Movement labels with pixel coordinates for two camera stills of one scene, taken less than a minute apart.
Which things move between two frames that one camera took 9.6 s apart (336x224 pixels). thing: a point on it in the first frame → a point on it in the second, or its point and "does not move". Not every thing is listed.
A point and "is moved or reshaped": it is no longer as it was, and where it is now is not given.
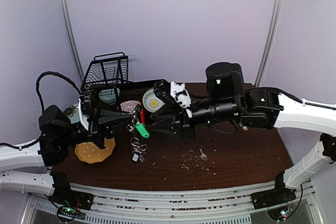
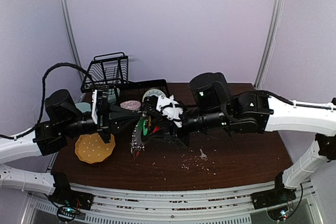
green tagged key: x=143 y=129 is moved or reshaped
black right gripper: x=185 y=123 → x=174 y=129
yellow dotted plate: x=90 y=152 does not move
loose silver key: x=203 y=156 does not move
